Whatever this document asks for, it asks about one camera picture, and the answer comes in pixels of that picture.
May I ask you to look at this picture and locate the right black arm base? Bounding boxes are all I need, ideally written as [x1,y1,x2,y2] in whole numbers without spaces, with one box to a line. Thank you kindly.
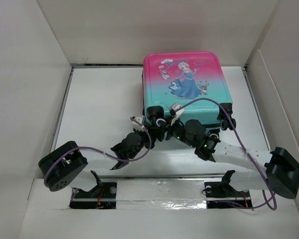
[201,170,253,209]

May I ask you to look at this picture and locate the aluminium rail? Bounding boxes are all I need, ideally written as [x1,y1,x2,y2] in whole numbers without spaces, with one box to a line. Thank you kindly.
[100,174,224,180]

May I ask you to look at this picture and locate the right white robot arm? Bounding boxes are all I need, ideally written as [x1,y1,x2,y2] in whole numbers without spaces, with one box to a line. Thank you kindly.
[166,119,299,199]

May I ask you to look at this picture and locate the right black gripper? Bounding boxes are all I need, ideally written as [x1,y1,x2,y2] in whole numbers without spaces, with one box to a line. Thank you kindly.
[149,116,196,149]

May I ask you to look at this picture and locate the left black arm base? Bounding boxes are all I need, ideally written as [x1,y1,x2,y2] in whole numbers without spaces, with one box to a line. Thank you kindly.
[69,170,117,210]

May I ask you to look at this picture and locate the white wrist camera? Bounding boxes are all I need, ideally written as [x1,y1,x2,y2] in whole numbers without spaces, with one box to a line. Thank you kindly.
[130,116,146,131]
[169,103,184,125]

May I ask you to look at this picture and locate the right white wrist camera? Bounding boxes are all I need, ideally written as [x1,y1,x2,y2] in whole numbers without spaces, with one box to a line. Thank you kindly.
[169,103,184,125]

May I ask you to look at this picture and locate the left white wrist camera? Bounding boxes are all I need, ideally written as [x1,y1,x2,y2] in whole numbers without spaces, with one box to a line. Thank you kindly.
[130,116,146,131]

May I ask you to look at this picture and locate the pink and teal kids suitcase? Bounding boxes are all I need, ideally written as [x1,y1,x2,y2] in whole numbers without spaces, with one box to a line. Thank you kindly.
[142,51,236,133]

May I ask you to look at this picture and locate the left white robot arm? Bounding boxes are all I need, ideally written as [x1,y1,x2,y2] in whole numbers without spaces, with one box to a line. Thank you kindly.
[53,119,173,198]

